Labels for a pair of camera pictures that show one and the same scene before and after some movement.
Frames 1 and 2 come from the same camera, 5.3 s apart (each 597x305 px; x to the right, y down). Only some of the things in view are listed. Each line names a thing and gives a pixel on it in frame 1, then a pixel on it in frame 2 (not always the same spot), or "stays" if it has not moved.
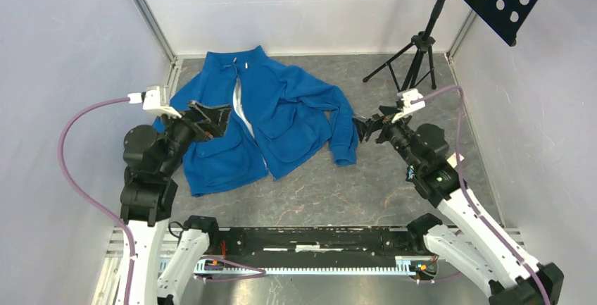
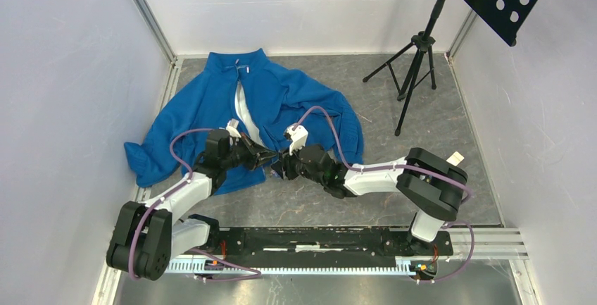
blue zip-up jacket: (280, 120) stays
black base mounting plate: (317, 246) stays
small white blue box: (453, 159) stays
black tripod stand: (410, 65) stays
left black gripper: (215, 120) to (253, 160)
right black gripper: (365, 127) to (286, 163)
